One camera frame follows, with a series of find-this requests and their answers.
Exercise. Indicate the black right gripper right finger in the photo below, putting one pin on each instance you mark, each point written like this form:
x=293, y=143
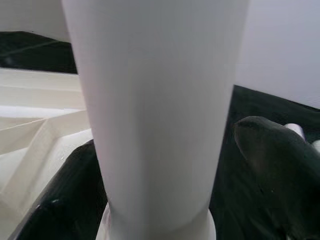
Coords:
x=282, y=170

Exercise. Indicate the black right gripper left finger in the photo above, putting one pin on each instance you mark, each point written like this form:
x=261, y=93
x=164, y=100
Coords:
x=70, y=200

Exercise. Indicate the white plastic ribbed tabletop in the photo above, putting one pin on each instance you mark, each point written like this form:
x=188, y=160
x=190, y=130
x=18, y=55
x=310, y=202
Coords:
x=37, y=112

